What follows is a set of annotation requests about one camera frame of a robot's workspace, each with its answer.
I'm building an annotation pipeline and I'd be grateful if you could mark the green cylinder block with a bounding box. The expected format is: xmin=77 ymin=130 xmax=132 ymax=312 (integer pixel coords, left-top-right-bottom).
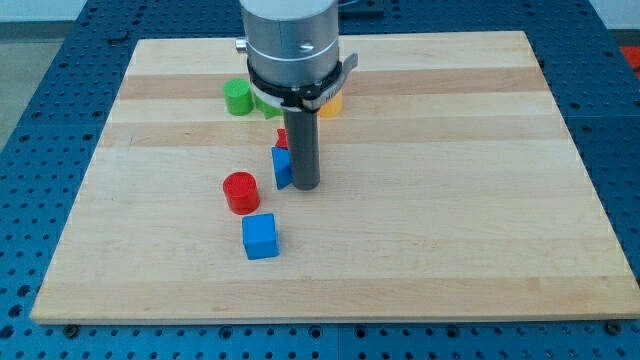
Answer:
xmin=222 ymin=78 xmax=254 ymax=116

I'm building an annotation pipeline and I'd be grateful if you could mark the blue perforated table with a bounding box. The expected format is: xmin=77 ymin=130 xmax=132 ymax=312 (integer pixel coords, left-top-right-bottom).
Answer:
xmin=1 ymin=0 xmax=639 ymax=359

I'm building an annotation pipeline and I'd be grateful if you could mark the blue cube block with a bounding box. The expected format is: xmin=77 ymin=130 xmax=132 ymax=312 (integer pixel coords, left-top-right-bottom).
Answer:
xmin=241 ymin=213 xmax=280 ymax=260

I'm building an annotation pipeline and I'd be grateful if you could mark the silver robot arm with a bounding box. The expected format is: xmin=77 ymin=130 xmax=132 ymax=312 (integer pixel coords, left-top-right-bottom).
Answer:
xmin=236 ymin=0 xmax=358 ymax=191

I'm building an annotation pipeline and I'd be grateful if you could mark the blue triangle block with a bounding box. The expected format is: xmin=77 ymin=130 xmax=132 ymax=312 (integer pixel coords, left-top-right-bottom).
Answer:
xmin=271 ymin=147 xmax=293 ymax=190

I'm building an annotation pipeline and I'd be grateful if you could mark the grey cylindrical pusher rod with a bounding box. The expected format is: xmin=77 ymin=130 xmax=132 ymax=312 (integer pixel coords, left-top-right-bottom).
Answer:
xmin=283 ymin=110 xmax=320 ymax=191

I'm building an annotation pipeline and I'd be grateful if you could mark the wooden board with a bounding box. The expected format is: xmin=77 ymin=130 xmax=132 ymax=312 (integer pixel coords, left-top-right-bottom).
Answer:
xmin=31 ymin=31 xmax=639 ymax=325

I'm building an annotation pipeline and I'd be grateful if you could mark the black clamp ring mount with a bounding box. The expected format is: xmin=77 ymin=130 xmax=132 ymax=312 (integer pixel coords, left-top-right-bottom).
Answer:
xmin=247 ymin=53 xmax=359 ymax=112

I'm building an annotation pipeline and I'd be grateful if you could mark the red star block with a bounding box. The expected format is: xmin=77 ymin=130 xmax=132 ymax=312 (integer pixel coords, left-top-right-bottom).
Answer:
xmin=275 ymin=128 xmax=288 ymax=150

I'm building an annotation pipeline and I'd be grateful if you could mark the red cylinder block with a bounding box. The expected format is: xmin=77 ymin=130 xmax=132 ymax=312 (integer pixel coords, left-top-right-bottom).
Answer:
xmin=223 ymin=172 xmax=261 ymax=215

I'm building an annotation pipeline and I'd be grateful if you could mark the yellow cylinder block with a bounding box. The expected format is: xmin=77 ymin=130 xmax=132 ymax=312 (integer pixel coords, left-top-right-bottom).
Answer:
xmin=318 ymin=90 xmax=344 ymax=118

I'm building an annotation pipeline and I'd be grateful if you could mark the green star block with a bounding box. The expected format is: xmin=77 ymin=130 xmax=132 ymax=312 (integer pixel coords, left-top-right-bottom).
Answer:
xmin=253 ymin=93 xmax=283 ymax=119

